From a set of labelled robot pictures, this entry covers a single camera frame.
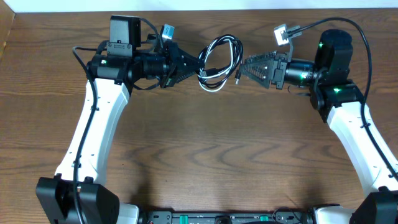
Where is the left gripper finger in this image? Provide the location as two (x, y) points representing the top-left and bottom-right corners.
(178, 48), (205, 71)
(172, 70), (197, 85)

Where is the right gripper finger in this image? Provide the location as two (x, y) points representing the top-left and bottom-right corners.
(239, 61), (274, 88)
(244, 51), (277, 65)

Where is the white usb cable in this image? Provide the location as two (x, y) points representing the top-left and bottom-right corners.
(197, 37), (239, 93)

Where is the black usb cable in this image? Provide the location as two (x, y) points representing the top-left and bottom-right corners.
(196, 34), (244, 90)

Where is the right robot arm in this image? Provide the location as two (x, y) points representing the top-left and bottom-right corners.
(238, 29), (397, 223)

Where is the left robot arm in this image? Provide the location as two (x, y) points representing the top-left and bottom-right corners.
(35, 15), (203, 223)

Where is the right camera cable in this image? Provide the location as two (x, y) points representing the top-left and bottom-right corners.
(287, 17), (398, 181)

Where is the camera cable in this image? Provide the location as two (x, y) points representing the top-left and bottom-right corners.
(287, 17), (398, 181)
(71, 45), (99, 224)

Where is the left camera cable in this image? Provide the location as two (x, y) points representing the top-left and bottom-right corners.
(71, 45), (99, 224)

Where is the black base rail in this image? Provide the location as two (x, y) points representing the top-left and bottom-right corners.
(137, 208), (316, 224)

